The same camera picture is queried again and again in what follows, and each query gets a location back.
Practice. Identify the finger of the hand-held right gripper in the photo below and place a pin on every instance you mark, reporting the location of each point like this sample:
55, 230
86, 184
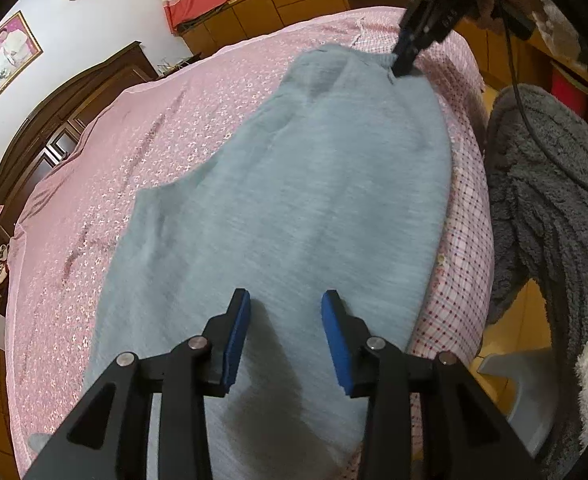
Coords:
405, 50

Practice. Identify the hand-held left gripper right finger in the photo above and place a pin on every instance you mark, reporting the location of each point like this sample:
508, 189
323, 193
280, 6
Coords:
336, 335

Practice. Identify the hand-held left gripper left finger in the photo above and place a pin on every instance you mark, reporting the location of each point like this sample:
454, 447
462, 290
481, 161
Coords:
239, 325

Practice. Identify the grey pants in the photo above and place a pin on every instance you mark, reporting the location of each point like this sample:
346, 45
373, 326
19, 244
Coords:
299, 185

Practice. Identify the low wooden cabinet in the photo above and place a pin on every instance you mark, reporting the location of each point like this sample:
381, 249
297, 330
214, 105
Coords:
299, 0

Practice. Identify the red box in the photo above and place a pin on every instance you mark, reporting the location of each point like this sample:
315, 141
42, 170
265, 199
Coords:
569, 92

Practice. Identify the white plastic stool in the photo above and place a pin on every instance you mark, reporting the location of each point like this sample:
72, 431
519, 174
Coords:
519, 370

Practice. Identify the grey fleece robe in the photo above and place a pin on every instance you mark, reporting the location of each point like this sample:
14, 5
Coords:
534, 185

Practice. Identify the pink floral bed cover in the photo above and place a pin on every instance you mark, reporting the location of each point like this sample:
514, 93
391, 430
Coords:
123, 170

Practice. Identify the dark wooden headboard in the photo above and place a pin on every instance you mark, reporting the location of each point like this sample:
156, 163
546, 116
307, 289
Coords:
73, 100

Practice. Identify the framed wall picture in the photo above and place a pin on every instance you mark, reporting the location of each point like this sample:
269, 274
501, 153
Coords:
8, 55

